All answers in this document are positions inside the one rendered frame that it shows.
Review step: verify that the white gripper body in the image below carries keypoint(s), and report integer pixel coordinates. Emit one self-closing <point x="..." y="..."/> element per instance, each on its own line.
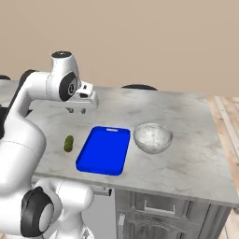
<point x="81" y="101"/>

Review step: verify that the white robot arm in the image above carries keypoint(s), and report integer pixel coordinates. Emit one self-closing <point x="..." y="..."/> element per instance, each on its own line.
<point x="21" y="140"/>

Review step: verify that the blue tray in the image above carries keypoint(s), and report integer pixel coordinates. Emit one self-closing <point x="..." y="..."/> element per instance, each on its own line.
<point x="103" y="150"/>

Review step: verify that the grey marbled bowl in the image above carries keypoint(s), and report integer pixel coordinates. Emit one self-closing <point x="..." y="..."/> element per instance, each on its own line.
<point x="152" y="137"/>

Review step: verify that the green cucumber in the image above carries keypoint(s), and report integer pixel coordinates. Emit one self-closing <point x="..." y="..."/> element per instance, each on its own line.
<point x="68" y="143"/>

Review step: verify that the black stool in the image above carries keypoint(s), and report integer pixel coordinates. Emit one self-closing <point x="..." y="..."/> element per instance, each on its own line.
<point x="4" y="77"/>
<point x="139" y="87"/>

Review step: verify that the grey cabinet door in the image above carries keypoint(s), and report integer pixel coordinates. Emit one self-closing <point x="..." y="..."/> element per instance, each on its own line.
<point x="98" y="217"/>

